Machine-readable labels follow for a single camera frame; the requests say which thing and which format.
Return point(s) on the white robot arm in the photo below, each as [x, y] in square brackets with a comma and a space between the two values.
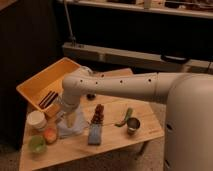
[189, 110]

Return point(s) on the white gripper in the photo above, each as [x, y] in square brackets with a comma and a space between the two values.
[70, 118]

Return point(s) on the blue sponge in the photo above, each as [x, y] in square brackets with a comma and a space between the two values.
[95, 132]

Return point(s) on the long grey bench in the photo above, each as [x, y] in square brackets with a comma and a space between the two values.
[133, 59]

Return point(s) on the dark striped eraser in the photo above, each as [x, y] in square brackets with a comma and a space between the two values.
[48, 99]

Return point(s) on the black handle on bench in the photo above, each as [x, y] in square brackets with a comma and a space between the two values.
[174, 60]

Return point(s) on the grey blue cloth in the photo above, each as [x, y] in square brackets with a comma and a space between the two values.
[78, 127]

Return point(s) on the upper wooden shelf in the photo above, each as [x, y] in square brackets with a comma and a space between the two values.
[147, 7]

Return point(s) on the green chili pepper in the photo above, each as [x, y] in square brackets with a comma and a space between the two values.
[127, 116]

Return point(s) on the small metal cup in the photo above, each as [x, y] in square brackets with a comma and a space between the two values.
[133, 124]

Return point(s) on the green plastic cup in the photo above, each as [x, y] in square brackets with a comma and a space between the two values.
[37, 144]

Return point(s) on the white plastic cup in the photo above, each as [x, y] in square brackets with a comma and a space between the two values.
[37, 120]

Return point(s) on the yellow plastic bin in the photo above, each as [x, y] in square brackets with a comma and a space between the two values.
[38, 86]

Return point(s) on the metal stand pole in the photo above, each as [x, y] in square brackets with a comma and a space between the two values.
[71, 37]

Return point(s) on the wooden table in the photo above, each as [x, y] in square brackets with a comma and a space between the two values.
[76, 147]

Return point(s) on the orange peach fruit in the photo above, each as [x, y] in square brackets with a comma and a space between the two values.
[50, 135]

